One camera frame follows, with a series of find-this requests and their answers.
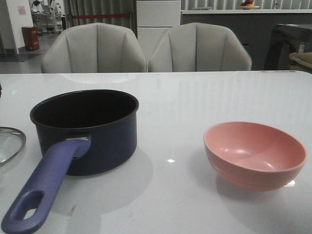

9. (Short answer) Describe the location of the glass pot lid purple knob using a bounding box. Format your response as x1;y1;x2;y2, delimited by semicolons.
0;126;26;167

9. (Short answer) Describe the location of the dark glossy appliance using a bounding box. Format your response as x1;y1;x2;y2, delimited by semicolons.
264;24;312;70

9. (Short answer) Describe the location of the red trash bin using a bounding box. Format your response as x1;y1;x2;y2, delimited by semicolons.
22;26;39;51

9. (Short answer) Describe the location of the beige upholstered chair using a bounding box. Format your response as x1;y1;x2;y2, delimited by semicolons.
41;22;148;74
148;22;252;73

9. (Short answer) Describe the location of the left beige upholstered chair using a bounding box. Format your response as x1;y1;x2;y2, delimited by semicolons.
41;22;148;74

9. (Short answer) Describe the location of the white cabinet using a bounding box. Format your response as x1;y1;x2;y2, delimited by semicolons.
136;0;181;59

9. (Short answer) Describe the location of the pink plastic bowl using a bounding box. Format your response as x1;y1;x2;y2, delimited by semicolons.
203;121;307;191

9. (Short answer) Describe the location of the fruit plate on counter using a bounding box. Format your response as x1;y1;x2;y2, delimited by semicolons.
239;0;260;10

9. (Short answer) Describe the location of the dark blue saucepan purple handle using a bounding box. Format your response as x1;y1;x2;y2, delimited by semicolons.
1;89;139;234

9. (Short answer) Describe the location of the red barrier tape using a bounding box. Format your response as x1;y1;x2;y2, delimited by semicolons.
71;13;130;20

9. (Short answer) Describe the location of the grey counter with white top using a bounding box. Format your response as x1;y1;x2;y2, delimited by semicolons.
181;10;312;70

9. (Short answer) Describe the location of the beige cushion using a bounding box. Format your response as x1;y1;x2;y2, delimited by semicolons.
289;52;312;73

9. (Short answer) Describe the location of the right beige upholstered chair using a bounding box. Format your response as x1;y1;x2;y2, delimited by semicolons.
148;22;252;73

